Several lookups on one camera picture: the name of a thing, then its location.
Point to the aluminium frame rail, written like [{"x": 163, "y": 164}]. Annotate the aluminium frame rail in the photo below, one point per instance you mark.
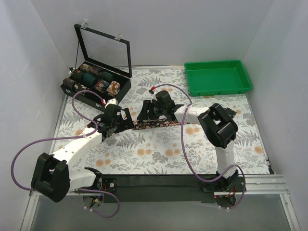
[{"x": 264, "y": 206}]

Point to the black floral necktie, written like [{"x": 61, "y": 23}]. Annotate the black floral necktie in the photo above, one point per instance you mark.
[{"x": 160, "y": 123}]

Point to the rolled dark purple tie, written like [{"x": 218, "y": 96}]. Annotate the rolled dark purple tie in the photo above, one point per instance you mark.
[{"x": 68, "y": 83}]

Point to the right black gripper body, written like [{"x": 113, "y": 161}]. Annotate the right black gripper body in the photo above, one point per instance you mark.
[{"x": 148, "y": 110}]

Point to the green plastic tray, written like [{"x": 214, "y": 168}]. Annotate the green plastic tray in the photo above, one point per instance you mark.
[{"x": 217, "y": 78}]

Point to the floral patterned table mat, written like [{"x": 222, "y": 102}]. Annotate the floral patterned table mat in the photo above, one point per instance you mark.
[{"x": 175, "y": 149}]

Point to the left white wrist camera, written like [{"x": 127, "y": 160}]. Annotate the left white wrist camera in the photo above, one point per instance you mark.
[{"x": 112, "y": 101}]

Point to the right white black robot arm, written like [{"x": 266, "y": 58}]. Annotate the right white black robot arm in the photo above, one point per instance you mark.
[{"x": 218, "y": 126}]

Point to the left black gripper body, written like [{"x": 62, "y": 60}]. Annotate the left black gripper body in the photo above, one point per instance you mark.
[{"x": 122, "y": 121}]

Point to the rolled dark green tie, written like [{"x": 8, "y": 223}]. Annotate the rolled dark green tie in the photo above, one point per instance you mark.
[{"x": 106, "y": 76}]

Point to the rolled brown patterned tie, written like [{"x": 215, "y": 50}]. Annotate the rolled brown patterned tie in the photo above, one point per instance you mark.
[{"x": 94, "y": 70}]

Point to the rolled teal tie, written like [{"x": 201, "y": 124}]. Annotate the rolled teal tie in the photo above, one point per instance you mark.
[{"x": 89, "y": 80}]

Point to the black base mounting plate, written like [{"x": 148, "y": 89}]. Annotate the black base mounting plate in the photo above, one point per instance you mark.
[{"x": 169, "y": 188}]

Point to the rolled navy floral tie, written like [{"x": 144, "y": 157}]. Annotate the rolled navy floral tie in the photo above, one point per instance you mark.
[{"x": 101, "y": 85}]

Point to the black tie display box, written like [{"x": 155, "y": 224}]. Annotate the black tie display box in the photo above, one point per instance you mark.
[{"x": 106, "y": 69}]

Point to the rolled black floral tie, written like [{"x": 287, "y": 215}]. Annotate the rolled black floral tie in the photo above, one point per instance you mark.
[{"x": 77, "y": 87}]

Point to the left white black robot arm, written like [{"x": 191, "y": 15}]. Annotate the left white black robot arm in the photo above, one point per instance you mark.
[{"x": 53, "y": 175}]

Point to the rolled cream red tie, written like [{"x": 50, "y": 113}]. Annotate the rolled cream red tie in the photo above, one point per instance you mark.
[{"x": 113, "y": 89}]

